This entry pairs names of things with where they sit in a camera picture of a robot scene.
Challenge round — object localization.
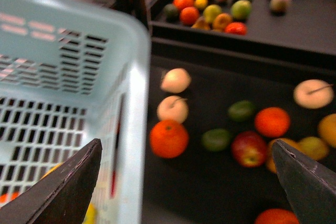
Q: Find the yellow orange apple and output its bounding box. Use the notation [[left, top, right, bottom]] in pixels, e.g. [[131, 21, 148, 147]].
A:
[[265, 138, 303, 174]]

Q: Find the orange fruit at bottom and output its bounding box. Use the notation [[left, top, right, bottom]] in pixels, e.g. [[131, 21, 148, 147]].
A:
[[254, 208, 299, 224]]

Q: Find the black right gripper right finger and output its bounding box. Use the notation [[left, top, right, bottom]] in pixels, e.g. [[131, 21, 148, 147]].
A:
[[271, 140, 335, 223]]

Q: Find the large orange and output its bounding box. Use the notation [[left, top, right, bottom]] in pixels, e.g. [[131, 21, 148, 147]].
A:
[[149, 120, 189, 158]]

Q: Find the black fruit tray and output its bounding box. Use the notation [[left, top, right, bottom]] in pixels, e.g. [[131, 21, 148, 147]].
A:
[[141, 38, 335, 223]]

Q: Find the small orange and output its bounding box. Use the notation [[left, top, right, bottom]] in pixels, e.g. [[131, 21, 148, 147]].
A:
[[254, 107, 291, 138]]

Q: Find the red apple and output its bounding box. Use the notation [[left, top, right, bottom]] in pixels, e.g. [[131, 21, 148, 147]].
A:
[[231, 131, 268, 168]]

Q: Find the green lime front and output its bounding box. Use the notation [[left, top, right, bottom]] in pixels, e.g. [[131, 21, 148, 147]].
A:
[[201, 128, 233, 152]]

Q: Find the green lime back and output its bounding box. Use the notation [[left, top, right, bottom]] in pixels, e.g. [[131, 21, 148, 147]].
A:
[[227, 100, 257, 122]]

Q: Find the white onion-shaped pear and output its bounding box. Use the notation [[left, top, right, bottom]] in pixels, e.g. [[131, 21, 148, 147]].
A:
[[160, 68, 192, 93]]

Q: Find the teal plastic shopping basket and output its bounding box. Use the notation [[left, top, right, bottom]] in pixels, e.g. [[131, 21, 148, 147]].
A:
[[1, 0, 151, 223]]

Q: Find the white pear with stem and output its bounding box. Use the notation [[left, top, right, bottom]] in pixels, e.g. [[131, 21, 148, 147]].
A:
[[156, 95, 189, 123]]

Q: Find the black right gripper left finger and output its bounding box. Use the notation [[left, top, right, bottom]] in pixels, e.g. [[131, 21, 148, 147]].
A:
[[1, 138, 102, 223]]

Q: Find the white pear far right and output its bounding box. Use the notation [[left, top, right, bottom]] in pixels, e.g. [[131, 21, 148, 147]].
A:
[[293, 79, 334, 109]]

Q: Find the yellow lemon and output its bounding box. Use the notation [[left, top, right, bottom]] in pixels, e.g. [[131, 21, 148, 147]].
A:
[[42, 163, 97, 224]]

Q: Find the green lime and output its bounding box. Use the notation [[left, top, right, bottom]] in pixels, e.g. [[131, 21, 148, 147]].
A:
[[227, 100, 257, 122], [201, 128, 233, 152]]

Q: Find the pile of fruit back shelf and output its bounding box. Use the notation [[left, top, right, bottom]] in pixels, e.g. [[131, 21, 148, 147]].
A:
[[163, 0, 253, 35]]

